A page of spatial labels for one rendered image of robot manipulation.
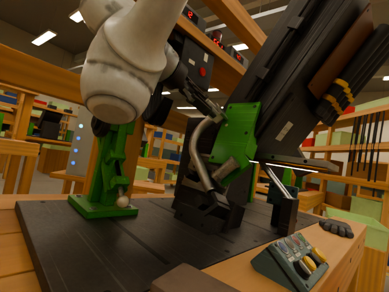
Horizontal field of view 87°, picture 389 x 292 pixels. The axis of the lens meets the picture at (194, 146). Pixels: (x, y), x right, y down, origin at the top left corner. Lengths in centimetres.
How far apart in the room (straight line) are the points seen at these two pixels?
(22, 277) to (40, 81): 54
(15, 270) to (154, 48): 36
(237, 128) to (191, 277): 45
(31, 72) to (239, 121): 62
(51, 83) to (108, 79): 48
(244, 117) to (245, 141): 8
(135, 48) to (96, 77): 7
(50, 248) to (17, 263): 4
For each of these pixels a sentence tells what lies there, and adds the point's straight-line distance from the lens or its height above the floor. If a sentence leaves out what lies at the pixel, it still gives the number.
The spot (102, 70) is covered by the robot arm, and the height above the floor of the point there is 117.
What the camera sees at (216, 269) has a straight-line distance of 40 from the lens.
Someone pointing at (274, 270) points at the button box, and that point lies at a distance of 42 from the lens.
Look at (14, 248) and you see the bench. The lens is 47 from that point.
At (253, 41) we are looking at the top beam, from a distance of 149.
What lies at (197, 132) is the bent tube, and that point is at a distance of 68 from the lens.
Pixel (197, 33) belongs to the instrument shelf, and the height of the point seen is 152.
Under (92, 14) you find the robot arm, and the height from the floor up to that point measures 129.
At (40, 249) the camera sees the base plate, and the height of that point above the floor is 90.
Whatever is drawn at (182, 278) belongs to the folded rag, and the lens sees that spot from 30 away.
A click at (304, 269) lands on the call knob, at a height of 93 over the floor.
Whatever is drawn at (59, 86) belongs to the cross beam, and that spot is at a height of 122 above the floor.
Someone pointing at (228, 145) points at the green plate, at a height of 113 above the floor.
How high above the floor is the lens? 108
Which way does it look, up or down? 3 degrees up
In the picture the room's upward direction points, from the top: 10 degrees clockwise
